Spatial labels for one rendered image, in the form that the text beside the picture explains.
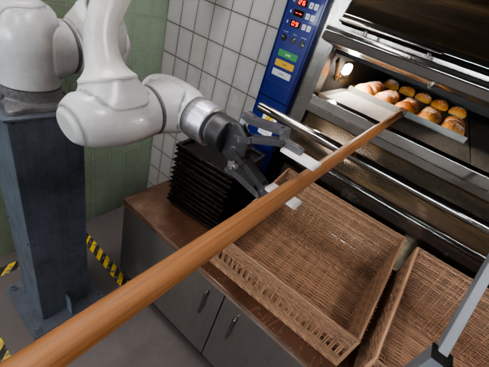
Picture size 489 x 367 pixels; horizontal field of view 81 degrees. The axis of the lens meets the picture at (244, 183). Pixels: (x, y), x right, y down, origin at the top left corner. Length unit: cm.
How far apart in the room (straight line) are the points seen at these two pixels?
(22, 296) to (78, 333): 151
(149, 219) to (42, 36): 70
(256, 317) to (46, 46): 101
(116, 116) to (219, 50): 103
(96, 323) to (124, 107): 37
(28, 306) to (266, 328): 113
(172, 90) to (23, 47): 46
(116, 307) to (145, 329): 135
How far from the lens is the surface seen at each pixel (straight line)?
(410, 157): 121
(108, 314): 29
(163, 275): 31
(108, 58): 58
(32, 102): 103
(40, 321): 170
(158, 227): 123
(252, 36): 141
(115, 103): 55
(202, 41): 159
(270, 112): 92
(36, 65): 99
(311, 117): 130
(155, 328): 164
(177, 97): 62
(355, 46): 106
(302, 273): 126
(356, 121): 122
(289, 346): 107
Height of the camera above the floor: 145
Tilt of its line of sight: 33 degrees down
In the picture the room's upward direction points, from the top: 19 degrees clockwise
